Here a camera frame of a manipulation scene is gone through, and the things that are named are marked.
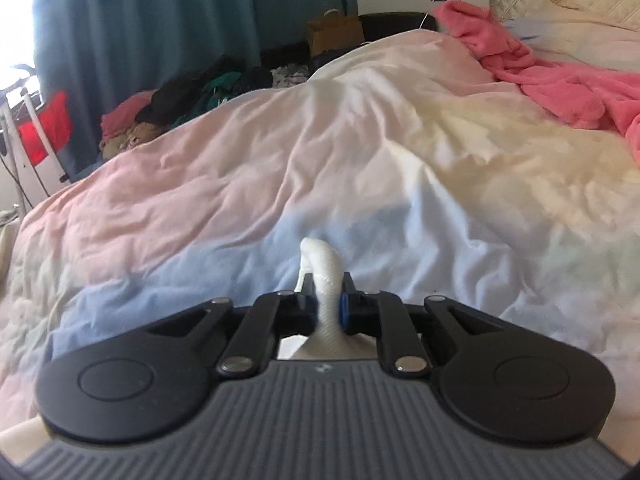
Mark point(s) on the pile of dark clothes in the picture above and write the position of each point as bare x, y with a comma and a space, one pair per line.
210, 91

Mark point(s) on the brown paper bag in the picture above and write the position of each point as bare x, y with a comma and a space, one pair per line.
334, 34

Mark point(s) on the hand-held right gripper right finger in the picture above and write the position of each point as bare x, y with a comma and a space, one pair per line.
346, 310

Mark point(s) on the white metal rack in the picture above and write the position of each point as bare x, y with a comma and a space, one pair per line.
25, 125

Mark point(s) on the pink fleece robe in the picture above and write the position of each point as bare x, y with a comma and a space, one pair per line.
545, 75

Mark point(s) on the red cloth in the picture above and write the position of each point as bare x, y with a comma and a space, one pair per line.
46, 127

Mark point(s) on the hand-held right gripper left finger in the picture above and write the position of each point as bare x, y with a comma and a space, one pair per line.
311, 308

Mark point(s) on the teal curtain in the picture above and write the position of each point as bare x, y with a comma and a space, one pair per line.
180, 25

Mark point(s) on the cream pillow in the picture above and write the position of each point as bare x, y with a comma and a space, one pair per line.
585, 35

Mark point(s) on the pastel rainbow duvet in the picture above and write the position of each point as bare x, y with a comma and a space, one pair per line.
280, 170

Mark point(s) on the white garment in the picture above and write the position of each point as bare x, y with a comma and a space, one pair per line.
323, 305

